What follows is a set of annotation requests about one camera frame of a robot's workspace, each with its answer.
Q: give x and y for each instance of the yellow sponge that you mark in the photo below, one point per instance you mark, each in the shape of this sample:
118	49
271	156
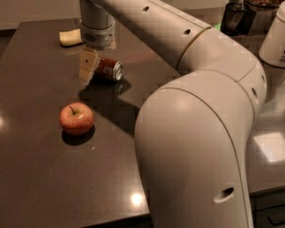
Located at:
70	38

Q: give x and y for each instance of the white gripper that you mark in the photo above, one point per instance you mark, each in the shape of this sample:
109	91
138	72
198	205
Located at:
97	36

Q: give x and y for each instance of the red apple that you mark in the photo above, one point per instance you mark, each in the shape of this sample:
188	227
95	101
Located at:
76	119

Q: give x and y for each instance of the black cup holder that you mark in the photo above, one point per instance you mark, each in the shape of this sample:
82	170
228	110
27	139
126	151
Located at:
237	20

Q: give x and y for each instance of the red coke can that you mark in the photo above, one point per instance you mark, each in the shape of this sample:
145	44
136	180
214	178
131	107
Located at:
109	69

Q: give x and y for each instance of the black drawer handle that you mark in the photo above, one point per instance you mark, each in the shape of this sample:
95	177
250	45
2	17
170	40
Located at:
277	219

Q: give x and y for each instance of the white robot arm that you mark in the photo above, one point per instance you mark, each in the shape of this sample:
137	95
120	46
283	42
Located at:
191	133

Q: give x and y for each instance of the white canister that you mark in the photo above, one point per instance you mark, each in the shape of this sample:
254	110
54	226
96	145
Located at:
272	50

